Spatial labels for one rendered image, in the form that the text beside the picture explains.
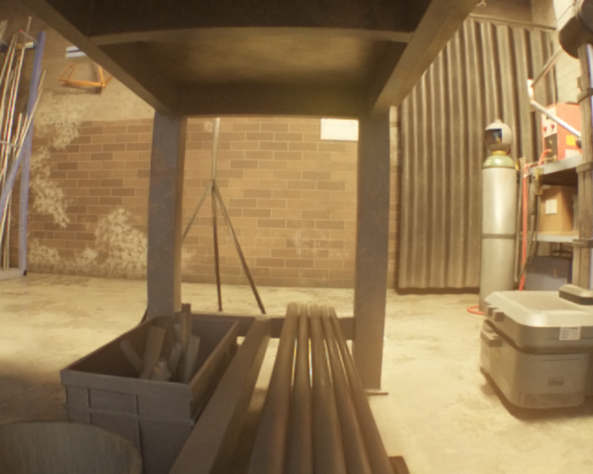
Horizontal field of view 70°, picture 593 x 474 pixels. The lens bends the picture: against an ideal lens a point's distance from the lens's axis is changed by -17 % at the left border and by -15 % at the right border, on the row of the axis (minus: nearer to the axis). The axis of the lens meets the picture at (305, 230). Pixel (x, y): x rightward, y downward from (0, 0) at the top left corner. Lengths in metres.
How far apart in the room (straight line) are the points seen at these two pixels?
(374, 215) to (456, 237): 2.31
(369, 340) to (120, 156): 3.16
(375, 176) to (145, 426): 0.89
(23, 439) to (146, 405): 0.20
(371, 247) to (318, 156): 2.58
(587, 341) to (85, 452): 1.07
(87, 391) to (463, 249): 3.13
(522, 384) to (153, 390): 0.87
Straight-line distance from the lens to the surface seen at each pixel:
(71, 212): 4.29
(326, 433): 0.51
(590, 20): 1.54
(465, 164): 3.61
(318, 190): 3.81
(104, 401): 0.71
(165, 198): 1.35
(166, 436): 0.69
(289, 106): 1.35
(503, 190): 2.78
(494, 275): 2.78
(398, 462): 0.61
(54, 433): 0.57
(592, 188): 1.45
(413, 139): 3.57
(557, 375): 1.23
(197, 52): 1.12
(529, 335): 1.19
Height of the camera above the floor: 0.45
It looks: level
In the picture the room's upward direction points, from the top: 2 degrees clockwise
